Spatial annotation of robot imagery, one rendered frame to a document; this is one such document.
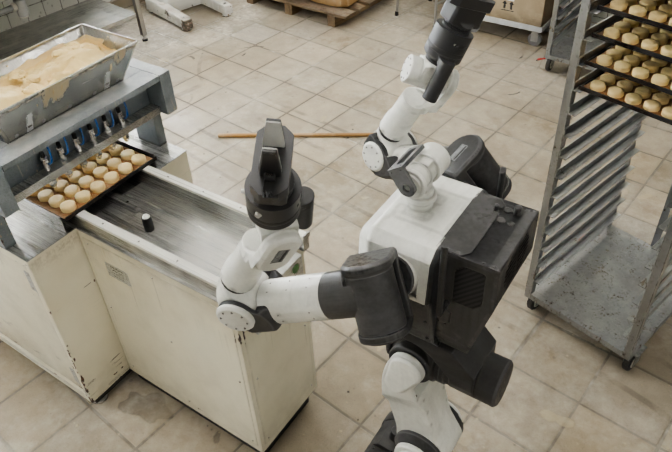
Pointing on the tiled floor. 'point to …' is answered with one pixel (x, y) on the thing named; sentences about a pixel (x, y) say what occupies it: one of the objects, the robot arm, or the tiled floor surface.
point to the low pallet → (316, 2)
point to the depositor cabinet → (67, 294)
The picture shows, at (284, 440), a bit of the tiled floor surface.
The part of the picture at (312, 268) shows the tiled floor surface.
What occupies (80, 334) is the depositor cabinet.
